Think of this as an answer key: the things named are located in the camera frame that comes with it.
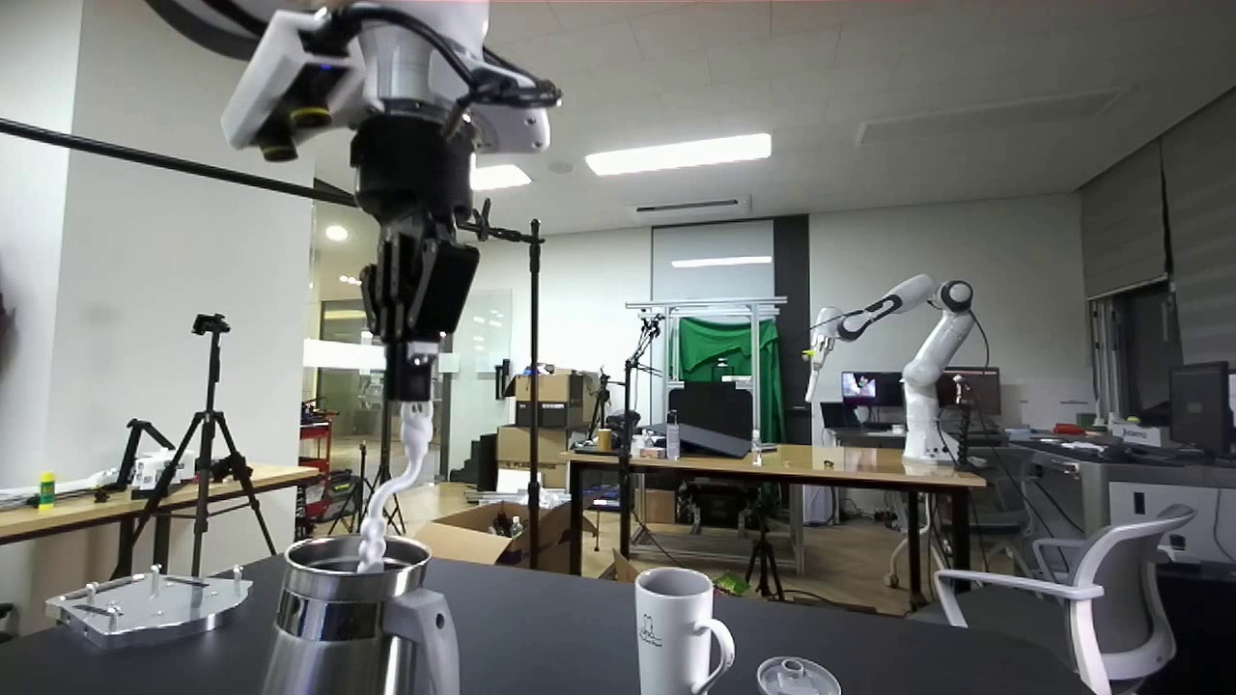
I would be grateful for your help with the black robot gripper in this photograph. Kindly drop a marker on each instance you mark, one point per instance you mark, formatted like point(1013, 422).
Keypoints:
point(413, 188)

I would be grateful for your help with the white bottle brush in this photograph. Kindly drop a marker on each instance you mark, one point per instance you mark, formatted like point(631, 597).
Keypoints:
point(419, 440)

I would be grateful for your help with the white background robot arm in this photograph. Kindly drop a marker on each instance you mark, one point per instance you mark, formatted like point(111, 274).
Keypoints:
point(923, 444)

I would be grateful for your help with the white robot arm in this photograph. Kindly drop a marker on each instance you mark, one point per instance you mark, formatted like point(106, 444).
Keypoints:
point(424, 99)

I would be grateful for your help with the stacked cardboard boxes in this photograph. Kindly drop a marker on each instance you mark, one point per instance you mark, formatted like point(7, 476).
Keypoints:
point(546, 416)

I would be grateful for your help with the green cloth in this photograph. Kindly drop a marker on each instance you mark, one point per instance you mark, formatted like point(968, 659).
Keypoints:
point(708, 354)

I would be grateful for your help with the wooden work table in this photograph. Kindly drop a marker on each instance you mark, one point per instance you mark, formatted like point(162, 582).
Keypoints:
point(806, 465)

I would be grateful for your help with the wooden side bench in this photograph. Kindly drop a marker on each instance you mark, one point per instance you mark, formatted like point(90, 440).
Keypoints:
point(116, 506)

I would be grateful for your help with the clear acrylic tray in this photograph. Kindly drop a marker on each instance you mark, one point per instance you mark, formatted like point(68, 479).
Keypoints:
point(147, 607)

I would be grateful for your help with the white ceramic mug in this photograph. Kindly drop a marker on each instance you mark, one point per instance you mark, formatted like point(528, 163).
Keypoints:
point(680, 646)

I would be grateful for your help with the clear glass lid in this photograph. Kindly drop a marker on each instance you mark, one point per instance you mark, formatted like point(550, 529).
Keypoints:
point(797, 678)

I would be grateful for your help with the computer monitor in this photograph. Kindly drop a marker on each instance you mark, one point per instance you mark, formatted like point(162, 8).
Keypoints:
point(1198, 407)

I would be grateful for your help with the white office chair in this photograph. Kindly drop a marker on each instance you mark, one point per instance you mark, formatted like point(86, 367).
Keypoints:
point(1105, 589)

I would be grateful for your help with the black camera tripod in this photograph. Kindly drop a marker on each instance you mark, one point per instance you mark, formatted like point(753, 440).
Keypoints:
point(206, 452)

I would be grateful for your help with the steel flask with handle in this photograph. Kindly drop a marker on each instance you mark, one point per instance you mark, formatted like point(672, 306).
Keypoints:
point(349, 626)

